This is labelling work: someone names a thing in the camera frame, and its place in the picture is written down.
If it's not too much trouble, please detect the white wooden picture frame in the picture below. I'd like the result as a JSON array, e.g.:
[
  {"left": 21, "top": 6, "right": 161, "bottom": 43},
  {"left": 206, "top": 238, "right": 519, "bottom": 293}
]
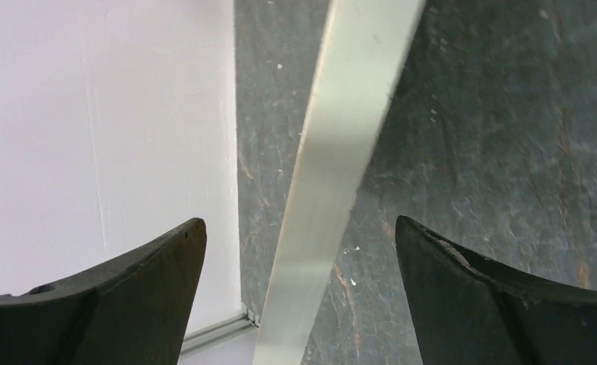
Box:
[{"left": 252, "top": 0, "right": 424, "bottom": 364}]

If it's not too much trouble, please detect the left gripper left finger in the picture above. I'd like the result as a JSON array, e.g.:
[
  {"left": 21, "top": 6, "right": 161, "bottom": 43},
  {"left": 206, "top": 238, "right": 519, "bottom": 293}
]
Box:
[{"left": 0, "top": 218, "right": 207, "bottom": 364}]

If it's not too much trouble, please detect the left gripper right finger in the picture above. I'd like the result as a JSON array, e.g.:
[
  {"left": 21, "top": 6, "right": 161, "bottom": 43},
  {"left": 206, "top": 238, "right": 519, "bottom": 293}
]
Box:
[{"left": 395, "top": 216, "right": 597, "bottom": 364}]

